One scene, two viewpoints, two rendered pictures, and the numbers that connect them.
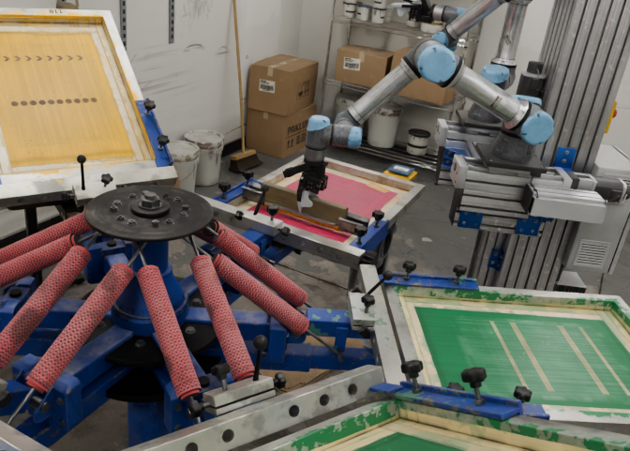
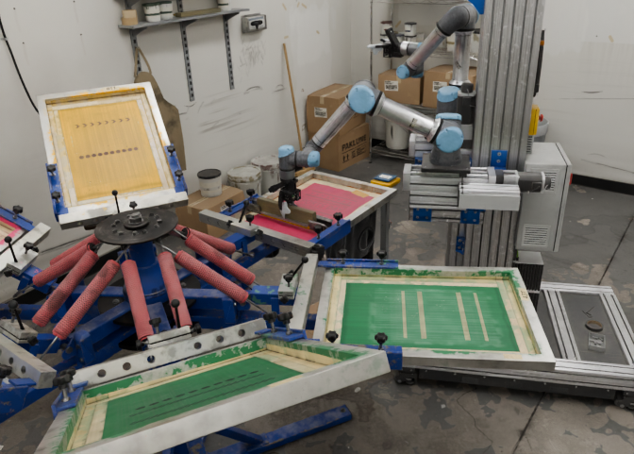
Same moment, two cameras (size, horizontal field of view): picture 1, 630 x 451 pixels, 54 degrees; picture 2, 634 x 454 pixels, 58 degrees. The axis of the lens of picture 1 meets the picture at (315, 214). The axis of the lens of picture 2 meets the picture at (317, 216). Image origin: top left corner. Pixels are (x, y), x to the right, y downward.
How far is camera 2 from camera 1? 0.80 m
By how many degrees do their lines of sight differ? 12
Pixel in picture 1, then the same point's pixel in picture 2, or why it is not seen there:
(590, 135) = (516, 138)
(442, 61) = (363, 97)
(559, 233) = (507, 220)
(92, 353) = (105, 318)
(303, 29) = (354, 59)
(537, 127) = (447, 139)
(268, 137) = (326, 155)
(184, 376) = (141, 327)
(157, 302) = (130, 282)
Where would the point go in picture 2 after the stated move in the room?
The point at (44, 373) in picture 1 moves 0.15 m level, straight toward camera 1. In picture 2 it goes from (61, 327) to (55, 356)
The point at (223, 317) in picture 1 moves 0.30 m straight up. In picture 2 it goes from (173, 291) to (158, 210)
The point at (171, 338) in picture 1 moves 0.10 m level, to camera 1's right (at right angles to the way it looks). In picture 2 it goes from (136, 304) to (164, 307)
